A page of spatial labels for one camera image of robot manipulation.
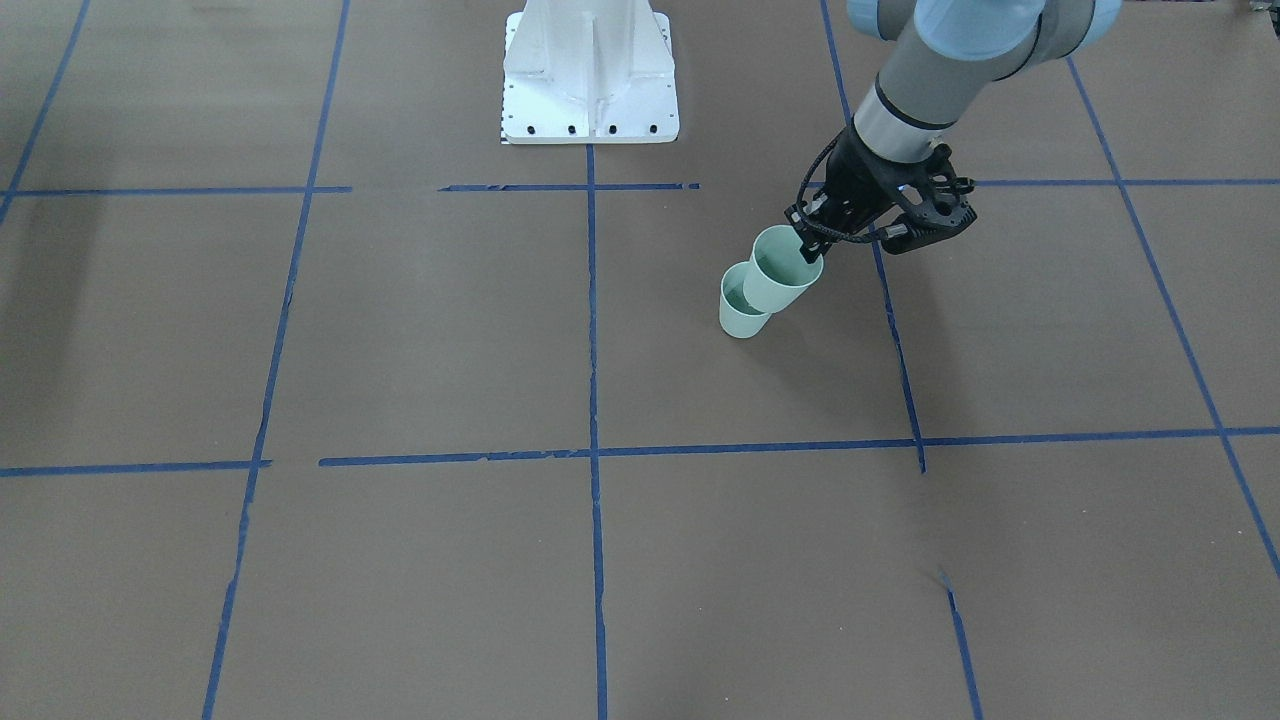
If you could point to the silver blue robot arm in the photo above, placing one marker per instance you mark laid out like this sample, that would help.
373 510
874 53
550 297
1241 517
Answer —
946 52

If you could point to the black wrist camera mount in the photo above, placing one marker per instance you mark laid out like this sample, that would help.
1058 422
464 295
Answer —
932 199

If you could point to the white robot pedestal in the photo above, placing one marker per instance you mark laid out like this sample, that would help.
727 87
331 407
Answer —
588 72

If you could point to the mint green cup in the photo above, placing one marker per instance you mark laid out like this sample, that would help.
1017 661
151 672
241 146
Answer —
737 317
778 272

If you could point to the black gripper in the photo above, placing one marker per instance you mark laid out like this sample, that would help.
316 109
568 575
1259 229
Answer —
856 183

